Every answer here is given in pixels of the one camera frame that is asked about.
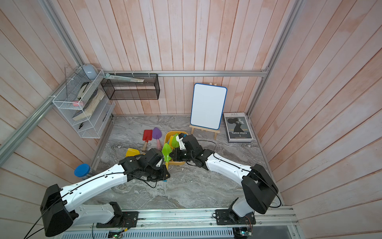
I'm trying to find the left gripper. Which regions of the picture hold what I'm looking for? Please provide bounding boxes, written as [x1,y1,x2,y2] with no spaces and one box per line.
[143,164,171,182]

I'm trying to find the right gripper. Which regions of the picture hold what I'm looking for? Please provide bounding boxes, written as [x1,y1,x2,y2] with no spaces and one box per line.
[169,148,197,162]

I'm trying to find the green shovel wooden handle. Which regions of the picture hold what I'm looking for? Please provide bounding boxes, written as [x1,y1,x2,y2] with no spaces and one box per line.
[170,133,180,148]

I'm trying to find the green shovel yellow handle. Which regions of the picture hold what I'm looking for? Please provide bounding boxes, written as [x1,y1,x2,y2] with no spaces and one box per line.
[162,143,172,169]

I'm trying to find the yellow storage box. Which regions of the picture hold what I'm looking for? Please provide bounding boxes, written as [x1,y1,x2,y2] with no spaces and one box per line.
[163,131,189,166]

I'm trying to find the purple shovel pink handle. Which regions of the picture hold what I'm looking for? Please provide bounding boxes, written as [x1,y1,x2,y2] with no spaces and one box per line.
[152,127,162,150]

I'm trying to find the yellow scoop blue tip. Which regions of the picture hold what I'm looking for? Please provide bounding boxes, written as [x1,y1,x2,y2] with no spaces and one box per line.
[125,148,141,157]

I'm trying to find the red shovel wooden handle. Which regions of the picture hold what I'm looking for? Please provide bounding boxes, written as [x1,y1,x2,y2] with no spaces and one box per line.
[142,129,152,151]

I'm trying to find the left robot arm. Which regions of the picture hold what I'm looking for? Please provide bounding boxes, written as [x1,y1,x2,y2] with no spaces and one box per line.
[40,148,170,237]

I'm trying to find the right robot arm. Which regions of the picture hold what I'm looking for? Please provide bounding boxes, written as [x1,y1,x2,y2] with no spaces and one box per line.
[169,133,279,225]

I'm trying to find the wooden easel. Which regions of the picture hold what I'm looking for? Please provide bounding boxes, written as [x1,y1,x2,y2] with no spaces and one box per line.
[189,124,220,140]

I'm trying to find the black and white book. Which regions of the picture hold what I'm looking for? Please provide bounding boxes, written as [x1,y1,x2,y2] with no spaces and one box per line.
[223,113,253,143]

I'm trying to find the blue-lid tube container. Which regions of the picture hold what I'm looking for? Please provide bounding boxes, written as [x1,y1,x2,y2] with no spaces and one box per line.
[74,164,95,180]

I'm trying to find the black mesh basket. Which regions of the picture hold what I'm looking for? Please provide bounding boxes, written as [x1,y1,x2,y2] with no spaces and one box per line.
[101,73,160,100]

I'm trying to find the light green ruler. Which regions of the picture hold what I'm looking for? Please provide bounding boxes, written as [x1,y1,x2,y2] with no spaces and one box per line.
[104,73,144,83]

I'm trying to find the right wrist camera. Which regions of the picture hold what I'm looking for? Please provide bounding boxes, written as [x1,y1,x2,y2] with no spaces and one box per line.
[176,134,186,150]

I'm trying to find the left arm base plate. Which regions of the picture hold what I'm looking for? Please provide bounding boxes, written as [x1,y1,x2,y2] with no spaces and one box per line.
[96,211,139,229]

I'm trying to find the whiteboard blue frame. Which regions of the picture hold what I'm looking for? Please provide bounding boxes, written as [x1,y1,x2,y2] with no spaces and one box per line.
[190,83,227,130]

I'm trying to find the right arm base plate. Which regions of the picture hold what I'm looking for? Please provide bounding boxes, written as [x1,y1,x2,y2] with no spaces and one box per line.
[212,209,256,226]

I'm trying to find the books in wire shelf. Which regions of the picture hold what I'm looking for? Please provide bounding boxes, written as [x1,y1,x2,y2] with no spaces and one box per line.
[72,82,104,121]

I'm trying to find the white wire shelf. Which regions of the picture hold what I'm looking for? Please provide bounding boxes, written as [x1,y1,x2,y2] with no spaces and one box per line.
[53,67,115,139]

